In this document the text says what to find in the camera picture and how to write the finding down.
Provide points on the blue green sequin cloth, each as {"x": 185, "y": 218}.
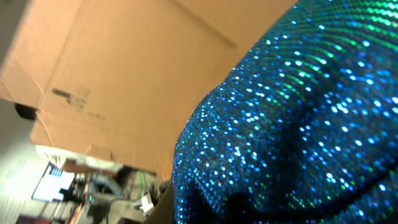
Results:
{"x": 304, "y": 127}

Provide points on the brown cardboard box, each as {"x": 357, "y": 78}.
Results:
{"x": 118, "y": 79}

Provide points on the cluttered background equipment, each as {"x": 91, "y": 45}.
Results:
{"x": 79, "y": 189}

